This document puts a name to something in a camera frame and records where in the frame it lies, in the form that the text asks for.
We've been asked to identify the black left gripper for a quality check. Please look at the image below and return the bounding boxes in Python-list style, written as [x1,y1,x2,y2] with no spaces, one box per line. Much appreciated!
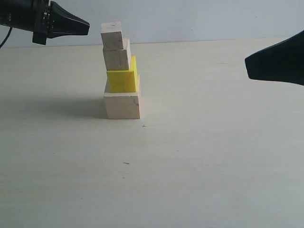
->
[0,0,90,45]

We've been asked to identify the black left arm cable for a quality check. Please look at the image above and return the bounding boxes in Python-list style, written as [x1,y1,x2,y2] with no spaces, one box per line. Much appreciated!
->
[0,27,13,48]

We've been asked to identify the large wooden cube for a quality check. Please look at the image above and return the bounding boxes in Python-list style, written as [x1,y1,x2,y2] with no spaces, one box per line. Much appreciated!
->
[104,76,141,119]

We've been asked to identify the yellow cube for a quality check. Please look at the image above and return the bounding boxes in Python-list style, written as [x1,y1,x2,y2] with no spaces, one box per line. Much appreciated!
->
[107,56,139,93]

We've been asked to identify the small wooden cube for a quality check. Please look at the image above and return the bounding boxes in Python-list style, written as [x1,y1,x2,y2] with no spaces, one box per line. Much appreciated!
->
[101,21,124,51]

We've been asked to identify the medium wooden cube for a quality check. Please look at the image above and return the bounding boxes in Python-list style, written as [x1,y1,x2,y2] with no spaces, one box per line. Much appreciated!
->
[103,38,132,70]

